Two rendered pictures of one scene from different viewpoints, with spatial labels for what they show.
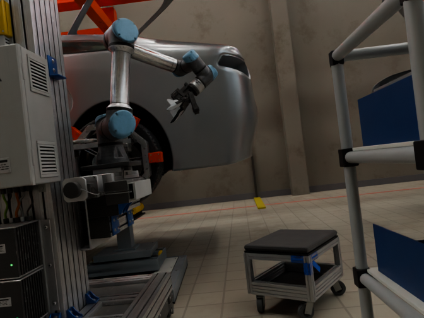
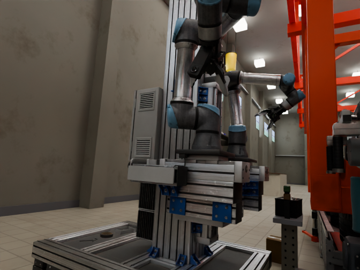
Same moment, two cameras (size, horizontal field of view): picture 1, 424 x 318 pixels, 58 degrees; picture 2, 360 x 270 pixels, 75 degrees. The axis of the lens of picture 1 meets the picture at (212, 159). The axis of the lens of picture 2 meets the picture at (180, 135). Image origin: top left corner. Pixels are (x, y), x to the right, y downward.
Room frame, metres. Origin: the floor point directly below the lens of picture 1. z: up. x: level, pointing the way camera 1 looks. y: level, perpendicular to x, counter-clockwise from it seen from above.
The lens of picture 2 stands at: (2.23, -0.62, 0.72)
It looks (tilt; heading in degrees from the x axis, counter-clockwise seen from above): 8 degrees up; 117
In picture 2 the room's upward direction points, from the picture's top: 3 degrees clockwise
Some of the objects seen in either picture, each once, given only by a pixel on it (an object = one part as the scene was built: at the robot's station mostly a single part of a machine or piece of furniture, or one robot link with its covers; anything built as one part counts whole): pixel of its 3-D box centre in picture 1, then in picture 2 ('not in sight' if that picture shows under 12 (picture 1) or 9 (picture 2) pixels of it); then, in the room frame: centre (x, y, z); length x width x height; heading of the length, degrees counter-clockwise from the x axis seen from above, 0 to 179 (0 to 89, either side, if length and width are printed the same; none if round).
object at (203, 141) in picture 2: (111, 153); (207, 141); (1.83, 0.47, 0.87); 0.15 x 0.15 x 0.10
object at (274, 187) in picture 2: not in sight; (273, 183); (1.37, 9.49, 0.40); 2.33 x 0.75 x 0.80; 87
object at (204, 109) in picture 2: (109, 129); (206, 118); (1.82, 0.47, 0.98); 0.13 x 0.12 x 0.14; 34
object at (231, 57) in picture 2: not in sight; (231, 62); (-0.15, 8.29, 5.15); 0.46 x 0.45 x 0.71; 86
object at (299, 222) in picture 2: not in sight; (289, 217); (2.17, 1.28, 0.44); 0.43 x 0.17 x 0.03; 89
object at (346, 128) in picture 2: (125, 147); (345, 129); (2.41, 0.53, 0.93); 0.09 x 0.05 x 0.05; 179
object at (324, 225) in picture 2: not in sight; (321, 218); (2.45, 2.46, 0.28); 2.47 x 0.09 x 0.22; 89
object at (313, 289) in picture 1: (296, 269); not in sight; (1.98, -0.36, 0.17); 0.43 x 0.36 x 0.34; 143
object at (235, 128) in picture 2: not in sight; (237, 134); (1.86, 0.97, 0.98); 0.13 x 0.12 x 0.14; 97
